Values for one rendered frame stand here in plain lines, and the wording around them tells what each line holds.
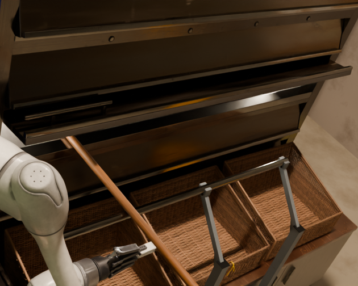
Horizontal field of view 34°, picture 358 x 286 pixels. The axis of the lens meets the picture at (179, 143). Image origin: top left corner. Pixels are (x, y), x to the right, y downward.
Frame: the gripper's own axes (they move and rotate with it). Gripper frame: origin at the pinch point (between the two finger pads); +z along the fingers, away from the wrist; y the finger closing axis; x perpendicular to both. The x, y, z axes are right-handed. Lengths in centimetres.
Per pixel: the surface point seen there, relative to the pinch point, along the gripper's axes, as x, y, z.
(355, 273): 7, 119, 213
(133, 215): -13.7, -1.0, 4.6
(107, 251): -42, 60, 29
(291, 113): -53, 15, 146
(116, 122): -38.8, -21.3, 8.7
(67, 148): -54, 1, 2
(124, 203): -19.4, -1.3, 4.8
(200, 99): -39, -24, 48
